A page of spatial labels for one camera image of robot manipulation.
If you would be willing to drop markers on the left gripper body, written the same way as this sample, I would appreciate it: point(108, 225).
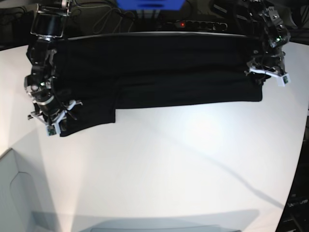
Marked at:
point(268, 64)

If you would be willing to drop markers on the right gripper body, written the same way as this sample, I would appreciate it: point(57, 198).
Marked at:
point(52, 111)

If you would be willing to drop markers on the black T-shirt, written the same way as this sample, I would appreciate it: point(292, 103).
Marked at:
point(148, 70)

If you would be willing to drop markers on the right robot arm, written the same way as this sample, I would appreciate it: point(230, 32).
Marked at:
point(48, 26)

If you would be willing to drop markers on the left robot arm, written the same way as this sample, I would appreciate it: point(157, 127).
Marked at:
point(257, 19)

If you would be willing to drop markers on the blue box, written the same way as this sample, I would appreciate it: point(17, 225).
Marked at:
point(150, 4)

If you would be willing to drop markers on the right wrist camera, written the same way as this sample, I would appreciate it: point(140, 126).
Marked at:
point(51, 130)

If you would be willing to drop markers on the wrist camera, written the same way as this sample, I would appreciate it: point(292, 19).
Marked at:
point(51, 130)
point(283, 80)

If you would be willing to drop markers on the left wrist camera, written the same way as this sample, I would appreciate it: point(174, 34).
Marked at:
point(283, 80)

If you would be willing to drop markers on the white power strip red switch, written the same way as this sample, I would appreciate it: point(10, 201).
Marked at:
point(197, 25)

